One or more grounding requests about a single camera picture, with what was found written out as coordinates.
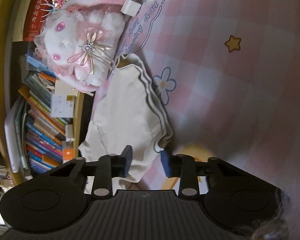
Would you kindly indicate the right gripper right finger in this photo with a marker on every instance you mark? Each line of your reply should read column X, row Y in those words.
column 183, row 167

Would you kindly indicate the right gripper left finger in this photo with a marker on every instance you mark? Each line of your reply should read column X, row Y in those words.
column 109, row 167

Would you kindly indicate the beige t-shirt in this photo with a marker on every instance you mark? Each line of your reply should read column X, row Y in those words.
column 129, row 114

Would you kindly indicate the flat white orange box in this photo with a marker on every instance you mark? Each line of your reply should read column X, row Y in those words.
column 68, row 151

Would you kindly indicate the row of colourful books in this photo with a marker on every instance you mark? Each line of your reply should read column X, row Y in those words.
column 45, row 132

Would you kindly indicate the white cube box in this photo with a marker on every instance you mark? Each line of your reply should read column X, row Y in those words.
column 62, row 106

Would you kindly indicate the wooden white bookshelf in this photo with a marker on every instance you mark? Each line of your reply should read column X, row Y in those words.
column 8, row 17

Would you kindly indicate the small beige box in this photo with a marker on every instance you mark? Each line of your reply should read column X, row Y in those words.
column 62, row 88

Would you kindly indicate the white tablet on books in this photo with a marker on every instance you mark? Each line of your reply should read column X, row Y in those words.
column 12, row 136

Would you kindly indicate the pink checkered table mat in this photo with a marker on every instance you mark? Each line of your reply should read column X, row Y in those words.
column 228, row 73

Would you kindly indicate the pink white plush bunny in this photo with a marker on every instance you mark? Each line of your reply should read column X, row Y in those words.
column 79, row 41

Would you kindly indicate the white power adapter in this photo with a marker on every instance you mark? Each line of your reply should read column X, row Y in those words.
column 131, row 7

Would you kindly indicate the red book box set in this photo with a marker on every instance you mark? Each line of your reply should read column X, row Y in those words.
column 35, row 17

